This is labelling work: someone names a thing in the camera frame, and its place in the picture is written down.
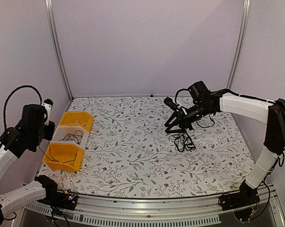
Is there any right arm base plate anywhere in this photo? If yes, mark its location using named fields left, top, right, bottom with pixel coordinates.
left=218, top=191, right=260, bottom=211

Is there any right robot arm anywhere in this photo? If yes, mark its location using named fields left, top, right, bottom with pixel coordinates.
left=164, top=81, right=285, bottom=207

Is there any aluminium front rail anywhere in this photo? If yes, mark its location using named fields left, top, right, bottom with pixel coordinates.
left=11, top=184, right=285, bottom=227

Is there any floral patterned table mat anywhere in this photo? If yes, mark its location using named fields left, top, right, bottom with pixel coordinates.
left=39, top=97, right=254, bottom=198

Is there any yellow plastic bin near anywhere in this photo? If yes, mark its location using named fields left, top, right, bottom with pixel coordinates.
left=42, top=143, right=84, bottom=173

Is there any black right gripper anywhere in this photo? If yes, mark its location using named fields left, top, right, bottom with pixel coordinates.
left=165, top=102, right=212, bottom=133

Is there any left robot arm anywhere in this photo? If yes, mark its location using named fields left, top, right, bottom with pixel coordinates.
left=0, top=99, right=61, bottom=225

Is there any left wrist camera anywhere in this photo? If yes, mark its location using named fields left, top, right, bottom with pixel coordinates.
left=42, top=98, right=53, bottom=125

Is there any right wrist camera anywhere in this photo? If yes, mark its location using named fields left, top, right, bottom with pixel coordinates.
left=164, top=97, right=188, bottom=116

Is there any yellow plastic bin far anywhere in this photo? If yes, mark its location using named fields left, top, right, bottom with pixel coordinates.
left=59, top=111, right=94, bottom=132

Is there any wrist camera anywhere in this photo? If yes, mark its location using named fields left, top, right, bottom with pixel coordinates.
left=42, top=98, right=53, bottom=125
left=164, top=97, right=188, bottom=116

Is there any thin white cable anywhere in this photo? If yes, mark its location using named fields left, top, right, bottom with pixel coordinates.
left=65, top=118, right=92, bottom=128

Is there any right aluminium frame post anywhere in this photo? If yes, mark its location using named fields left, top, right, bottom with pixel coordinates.
left=226, top=0, right=251, bottom=89

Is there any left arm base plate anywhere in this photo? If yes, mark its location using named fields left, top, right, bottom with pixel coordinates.
left=38, top=191, right=78, bottom=210

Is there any translucent white plastic bin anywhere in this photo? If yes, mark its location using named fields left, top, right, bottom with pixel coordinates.
left=51, top=126, right=89, bottom=149

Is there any aluminium frame post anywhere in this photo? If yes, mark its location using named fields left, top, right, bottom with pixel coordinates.
left=226, top=0, right=251, bottom=89
left=44, top=0, right=74, bottom=101

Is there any tangled black cable bundle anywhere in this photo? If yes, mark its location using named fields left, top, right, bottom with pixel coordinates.
left=168, top=132, right=197, bottom=152

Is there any left aluminium frame post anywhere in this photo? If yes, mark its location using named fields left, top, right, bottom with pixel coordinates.
left=44, top=0, right=74, bottom=101

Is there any yellow plastic bin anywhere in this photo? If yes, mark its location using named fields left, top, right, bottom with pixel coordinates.
left=59, top=111, right=94, bottom=132
left=42, top=143, right=84, bottom=173

